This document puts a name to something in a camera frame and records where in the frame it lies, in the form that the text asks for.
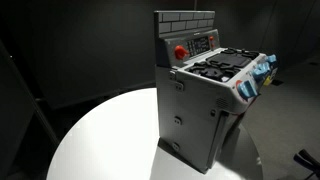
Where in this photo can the grey toy stove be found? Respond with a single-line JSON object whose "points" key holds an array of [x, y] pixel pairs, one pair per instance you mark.
{"points": [[190, 113]]}

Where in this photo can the black burner grate top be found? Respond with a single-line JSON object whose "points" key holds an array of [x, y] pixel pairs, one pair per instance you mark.
{"points": [[220, 65]]}

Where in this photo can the small red stove button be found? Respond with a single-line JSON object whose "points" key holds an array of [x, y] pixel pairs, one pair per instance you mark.
{"points": [[211, 38]]}

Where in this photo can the blue stove knob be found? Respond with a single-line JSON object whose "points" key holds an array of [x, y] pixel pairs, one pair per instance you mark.
{"points": [[257, 72], [266, 66], [246, 88], [272, 58]]}

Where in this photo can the large red dial knob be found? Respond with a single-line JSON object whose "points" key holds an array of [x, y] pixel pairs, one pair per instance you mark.
{"points": [[180, 52]]}

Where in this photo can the black keypad panel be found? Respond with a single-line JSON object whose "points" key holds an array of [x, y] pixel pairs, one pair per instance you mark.
{"points": [[198, 46]]}

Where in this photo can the round white pedestal table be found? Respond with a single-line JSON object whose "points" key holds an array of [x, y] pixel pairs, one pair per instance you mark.
{"points": [[110, 143]]}

